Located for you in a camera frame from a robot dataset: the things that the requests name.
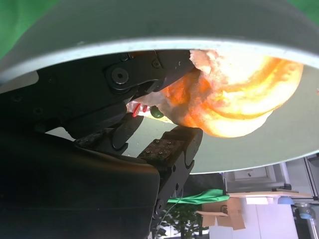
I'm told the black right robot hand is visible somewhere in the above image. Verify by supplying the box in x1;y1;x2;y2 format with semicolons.
0;49;203;239

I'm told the grey round bowl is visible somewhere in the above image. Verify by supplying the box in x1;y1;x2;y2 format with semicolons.
0;0;319;175

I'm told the white orange-striped donut bread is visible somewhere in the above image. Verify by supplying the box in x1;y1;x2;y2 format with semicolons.
159;49;304;138

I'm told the white round plate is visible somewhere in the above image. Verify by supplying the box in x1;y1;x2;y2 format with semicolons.
0;71;39;94

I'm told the green leafy plant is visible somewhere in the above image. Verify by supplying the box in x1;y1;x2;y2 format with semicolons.
159;203;204;239

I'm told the black fabric backdrop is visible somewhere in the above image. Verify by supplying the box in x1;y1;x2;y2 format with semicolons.
189;171;226;197

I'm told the brown cardboard box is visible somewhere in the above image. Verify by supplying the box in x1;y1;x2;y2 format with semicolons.
196;197;247;231

